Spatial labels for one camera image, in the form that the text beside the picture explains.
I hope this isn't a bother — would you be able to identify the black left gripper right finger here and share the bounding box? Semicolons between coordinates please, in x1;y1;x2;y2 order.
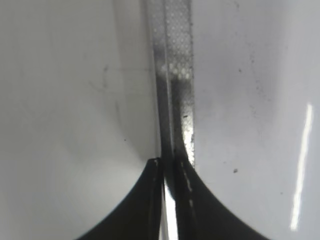
173;152;267;240

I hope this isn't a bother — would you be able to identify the white framed whiteboard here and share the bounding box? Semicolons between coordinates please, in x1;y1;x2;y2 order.
147;0;320;240

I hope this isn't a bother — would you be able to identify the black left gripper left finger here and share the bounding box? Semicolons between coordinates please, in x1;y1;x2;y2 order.
79;158;164;240

